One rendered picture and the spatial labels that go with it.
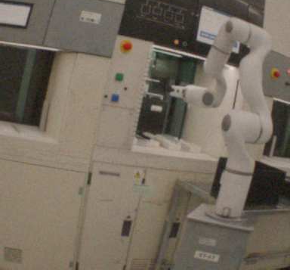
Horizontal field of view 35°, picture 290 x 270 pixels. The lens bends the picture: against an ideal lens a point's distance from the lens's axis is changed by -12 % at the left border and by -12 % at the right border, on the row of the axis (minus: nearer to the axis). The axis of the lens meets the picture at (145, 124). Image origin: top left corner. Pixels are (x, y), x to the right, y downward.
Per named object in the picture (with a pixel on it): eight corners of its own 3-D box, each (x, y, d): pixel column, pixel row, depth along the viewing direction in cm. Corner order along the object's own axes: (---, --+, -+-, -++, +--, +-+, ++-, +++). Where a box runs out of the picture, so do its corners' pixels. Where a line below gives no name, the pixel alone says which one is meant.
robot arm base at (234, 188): (244, 225, 177) (257, 180, 175) (199, 215, 183) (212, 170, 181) (250, 215, 195) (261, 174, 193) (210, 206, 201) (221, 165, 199)
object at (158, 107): (121, 136, 262) (133, 76, 259) (106, 129, 280) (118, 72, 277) (162, 142, 273) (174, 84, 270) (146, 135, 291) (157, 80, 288)
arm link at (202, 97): (203, 88, 230) (186, 84, 226) (218, 91, 219) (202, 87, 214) (200, 105, 231) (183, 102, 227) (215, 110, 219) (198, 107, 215)
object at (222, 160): (209, 190, 237) (217, 156, 235) (250, 191, 249) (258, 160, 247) (239, 205, 212) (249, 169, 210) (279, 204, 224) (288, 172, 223)
